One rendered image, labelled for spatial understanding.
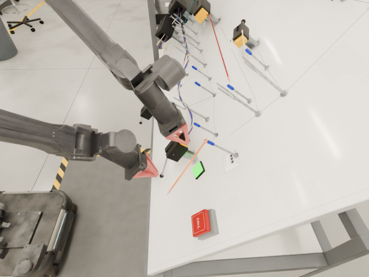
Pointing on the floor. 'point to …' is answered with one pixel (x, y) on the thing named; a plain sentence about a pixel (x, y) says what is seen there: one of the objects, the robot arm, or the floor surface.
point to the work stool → (22, 20)
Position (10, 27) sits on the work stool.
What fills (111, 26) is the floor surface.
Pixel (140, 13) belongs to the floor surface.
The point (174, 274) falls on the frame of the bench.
